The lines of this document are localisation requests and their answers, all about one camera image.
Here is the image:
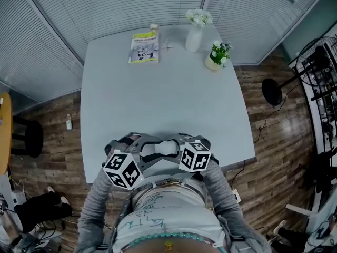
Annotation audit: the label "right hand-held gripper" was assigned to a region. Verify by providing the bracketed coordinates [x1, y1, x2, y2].
[162, 132, 213, 173]

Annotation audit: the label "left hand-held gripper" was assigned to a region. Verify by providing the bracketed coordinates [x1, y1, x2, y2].
[102, 132, 166, 191]

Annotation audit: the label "small white case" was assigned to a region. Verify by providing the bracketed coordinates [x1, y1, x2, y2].
[154, 140, 178, 155]

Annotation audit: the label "person's left forearm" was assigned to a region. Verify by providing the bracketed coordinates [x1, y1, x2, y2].
[86, 175, 122, 221]

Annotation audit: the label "person's right forearm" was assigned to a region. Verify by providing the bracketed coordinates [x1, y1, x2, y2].
[204, 162, 240, 216]

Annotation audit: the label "snakeskin pattern belt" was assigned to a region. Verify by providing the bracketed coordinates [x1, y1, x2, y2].
[136, 179, 201, 192]

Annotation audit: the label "person's pale trousers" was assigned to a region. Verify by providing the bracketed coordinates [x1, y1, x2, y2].
[181, 177, 209, 208]

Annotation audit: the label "person's white printed top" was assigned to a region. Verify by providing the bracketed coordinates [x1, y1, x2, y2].
[113, 190, 227, 253]

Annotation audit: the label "white power strip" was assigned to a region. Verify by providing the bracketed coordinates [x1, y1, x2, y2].
[231, 187, 242, 203]

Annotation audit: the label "potted white-flower plant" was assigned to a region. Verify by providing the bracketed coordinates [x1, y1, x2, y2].
[204, 40, 233, 71]

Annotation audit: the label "green yellow cover book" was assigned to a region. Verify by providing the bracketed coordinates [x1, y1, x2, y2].
[128, 32, 161, 64]

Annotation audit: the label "person's gray cardigan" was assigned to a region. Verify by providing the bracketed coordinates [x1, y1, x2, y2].
[76, 191, 272, 253]

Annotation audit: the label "white ceramic vase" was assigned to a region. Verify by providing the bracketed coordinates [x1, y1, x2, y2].
[185, 26, 203, 53]

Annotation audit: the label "black standing fan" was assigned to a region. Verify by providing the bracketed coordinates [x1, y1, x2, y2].
[261, 35, 337, 106]

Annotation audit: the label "black stool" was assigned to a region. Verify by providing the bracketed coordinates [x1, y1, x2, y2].
[12, 115, 44, 159]

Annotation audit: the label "white flower bouquet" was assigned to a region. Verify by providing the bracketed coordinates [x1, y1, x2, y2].
[185, 8, 213, 28]

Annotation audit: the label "yellow round table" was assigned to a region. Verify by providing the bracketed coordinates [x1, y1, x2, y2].
[0, 92, 13, 176]

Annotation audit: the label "black office chair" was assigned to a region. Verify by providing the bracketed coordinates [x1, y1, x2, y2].
[297, 151, 337, 194]

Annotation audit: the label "white desk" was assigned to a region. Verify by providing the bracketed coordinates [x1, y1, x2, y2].
[285, 191, 337, 253]

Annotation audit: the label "black white display shelf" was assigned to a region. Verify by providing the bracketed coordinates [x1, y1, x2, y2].
[288, 35, 337, 155]

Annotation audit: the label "teal bead necklace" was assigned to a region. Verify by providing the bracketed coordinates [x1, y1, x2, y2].
[126, 232, 219, 249]

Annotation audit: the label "black fan cable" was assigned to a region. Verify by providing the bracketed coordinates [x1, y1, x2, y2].
[252, 91, 290, 144]

